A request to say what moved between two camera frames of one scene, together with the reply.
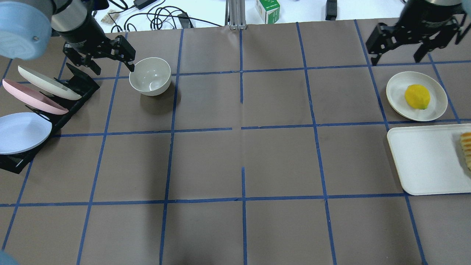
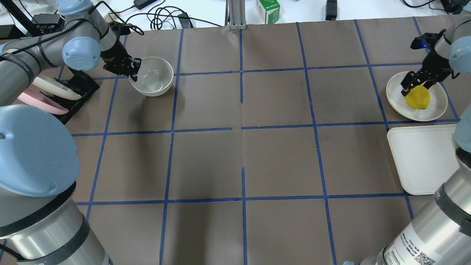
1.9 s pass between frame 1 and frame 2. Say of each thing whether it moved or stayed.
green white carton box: stayed
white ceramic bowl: stayed
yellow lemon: stayed
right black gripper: moved
